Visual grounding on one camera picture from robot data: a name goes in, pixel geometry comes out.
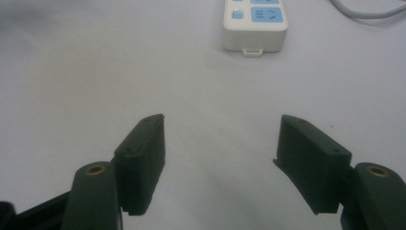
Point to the white power strip blue sockets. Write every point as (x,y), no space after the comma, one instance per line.
(255,25)

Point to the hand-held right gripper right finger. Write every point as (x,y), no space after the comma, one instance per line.
(316,166)

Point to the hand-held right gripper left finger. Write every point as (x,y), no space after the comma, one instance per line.
(134,166)

